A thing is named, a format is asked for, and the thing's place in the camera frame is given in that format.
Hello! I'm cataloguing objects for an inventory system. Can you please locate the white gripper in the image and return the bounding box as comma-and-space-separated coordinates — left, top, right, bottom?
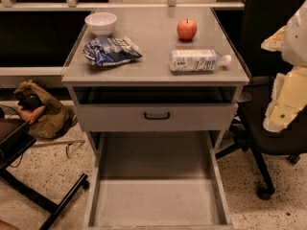
261, 0, 307, 132

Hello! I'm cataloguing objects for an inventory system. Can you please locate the clear plastic water bottle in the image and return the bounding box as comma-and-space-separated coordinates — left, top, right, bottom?
170, 49, 232, 72

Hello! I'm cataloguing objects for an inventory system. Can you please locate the grey drawer cabinet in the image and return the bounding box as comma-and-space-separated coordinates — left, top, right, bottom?
60, 6, 251, 230

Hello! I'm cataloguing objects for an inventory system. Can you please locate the closed upper drawer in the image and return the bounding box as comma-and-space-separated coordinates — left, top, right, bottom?
76, 103, 238, 132

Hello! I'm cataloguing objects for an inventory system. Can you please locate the open lower drawer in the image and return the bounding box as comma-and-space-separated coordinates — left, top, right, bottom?
83, 131, 234, 230

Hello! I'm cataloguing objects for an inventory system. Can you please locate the black office chair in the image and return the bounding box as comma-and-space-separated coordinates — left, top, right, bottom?
217, 0, 307, 200

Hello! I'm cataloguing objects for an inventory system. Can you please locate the red apple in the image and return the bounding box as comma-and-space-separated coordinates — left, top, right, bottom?
177, 18, 198, 41

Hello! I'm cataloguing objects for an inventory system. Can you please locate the blue chip bag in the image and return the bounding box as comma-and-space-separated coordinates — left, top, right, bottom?
83, 36, 142, 67

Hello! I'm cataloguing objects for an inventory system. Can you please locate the white ceramic bowl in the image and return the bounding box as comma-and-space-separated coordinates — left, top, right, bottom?
84, 12, 117, 36

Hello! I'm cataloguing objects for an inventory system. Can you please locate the brown bag on floor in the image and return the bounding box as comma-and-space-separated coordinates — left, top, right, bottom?
13, 80, 72, 139

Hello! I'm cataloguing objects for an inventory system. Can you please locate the black stand with base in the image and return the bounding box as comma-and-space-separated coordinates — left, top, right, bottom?
0, 110, 88, 230

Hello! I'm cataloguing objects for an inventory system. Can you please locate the black drawer handle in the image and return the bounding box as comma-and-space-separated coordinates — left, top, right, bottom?
143, 112, 171, 121

